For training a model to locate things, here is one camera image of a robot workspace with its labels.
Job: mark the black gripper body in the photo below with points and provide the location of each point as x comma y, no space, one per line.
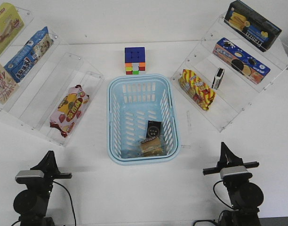
49,175
238,179

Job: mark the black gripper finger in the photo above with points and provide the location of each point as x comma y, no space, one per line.
227,158
48,162

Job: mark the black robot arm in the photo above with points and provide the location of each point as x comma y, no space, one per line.
32,203
245,197

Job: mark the black white tissue pack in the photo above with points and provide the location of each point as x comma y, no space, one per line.
218,78

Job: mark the light blue plastic basket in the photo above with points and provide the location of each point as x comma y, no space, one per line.
132,102

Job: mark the pink strawberry snack packet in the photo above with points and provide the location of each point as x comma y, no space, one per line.
68,113

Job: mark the right clear acrylic shelf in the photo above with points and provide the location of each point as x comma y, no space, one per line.
235,91

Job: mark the clear acrylic shelf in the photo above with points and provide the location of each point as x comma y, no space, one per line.
235,91
46,84

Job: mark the red yellow striped snack packet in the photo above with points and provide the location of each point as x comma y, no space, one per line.
200,92

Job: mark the left clear acrylic shelf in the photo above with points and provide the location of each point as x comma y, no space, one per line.
46,84

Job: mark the beige Pocky box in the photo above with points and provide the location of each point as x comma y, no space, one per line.
8,85

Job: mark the blue Oreo box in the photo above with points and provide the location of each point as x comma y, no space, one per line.
240,60

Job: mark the blue cookie bag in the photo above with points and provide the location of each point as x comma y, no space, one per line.
25,59

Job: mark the dark blue wafer box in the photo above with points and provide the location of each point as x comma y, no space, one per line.
251,25

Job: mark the multicolour rubik's cube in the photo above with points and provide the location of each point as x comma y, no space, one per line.
135,62

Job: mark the yellow-green snack box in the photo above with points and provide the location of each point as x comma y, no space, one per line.
10,24

